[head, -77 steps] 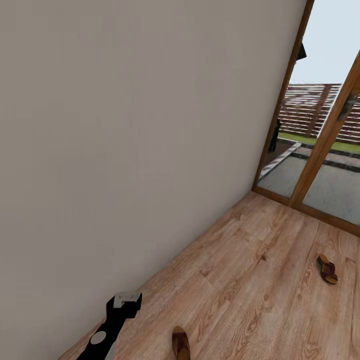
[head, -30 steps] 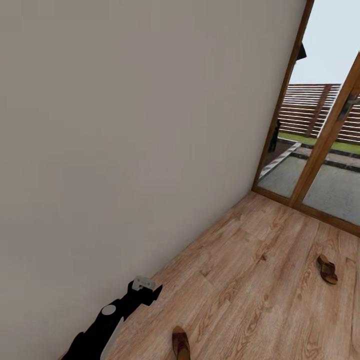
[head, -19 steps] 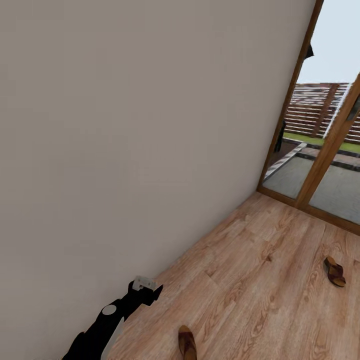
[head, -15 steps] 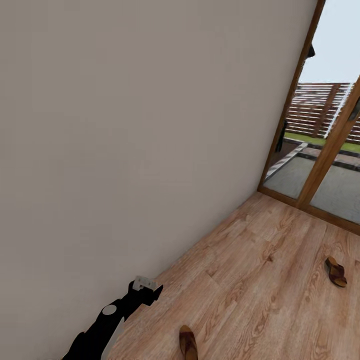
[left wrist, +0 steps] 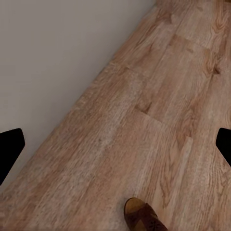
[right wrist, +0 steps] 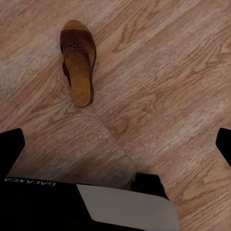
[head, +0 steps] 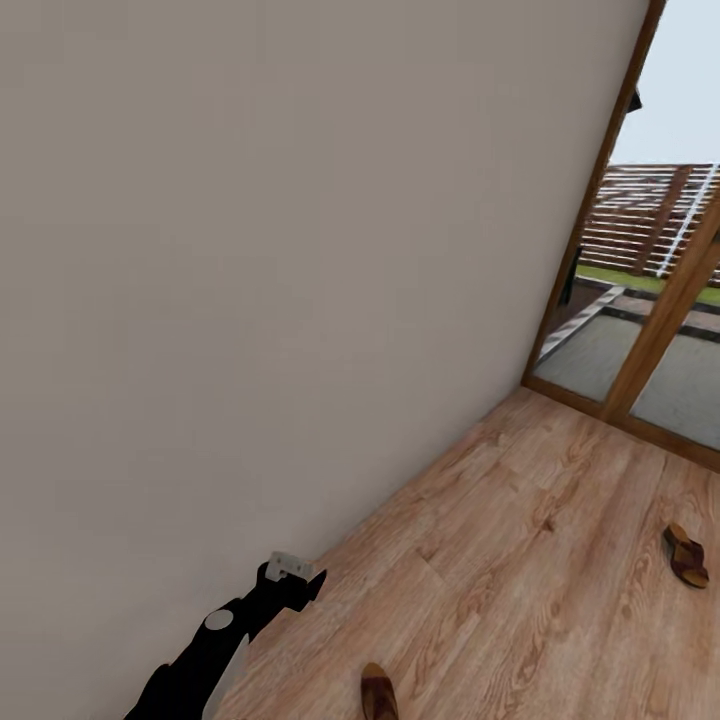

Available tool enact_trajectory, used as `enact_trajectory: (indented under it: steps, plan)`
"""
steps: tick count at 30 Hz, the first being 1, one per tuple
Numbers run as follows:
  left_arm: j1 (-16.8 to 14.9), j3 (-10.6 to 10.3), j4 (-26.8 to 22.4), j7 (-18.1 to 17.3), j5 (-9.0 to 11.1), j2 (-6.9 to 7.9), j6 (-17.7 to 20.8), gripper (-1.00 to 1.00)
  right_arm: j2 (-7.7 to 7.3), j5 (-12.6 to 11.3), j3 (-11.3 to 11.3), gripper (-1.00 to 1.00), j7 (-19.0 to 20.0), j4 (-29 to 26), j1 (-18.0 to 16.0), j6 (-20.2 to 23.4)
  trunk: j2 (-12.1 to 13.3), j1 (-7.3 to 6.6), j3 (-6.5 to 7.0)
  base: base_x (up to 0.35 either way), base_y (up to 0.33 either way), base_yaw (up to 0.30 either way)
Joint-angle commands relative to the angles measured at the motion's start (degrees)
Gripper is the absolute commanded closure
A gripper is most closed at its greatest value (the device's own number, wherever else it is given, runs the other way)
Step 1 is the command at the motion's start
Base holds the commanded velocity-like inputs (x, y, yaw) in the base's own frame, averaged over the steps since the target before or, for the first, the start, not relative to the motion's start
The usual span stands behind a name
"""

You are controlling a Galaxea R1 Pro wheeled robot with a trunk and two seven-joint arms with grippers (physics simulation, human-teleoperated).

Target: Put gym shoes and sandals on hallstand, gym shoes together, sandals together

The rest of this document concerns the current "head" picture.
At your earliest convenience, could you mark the sandal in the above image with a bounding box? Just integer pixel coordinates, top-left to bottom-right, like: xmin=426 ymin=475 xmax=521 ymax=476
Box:
xmin=663 ymin=523 xmax=709 ymax=590
xmin=361 ymin=663 xmax=398 ymax=720

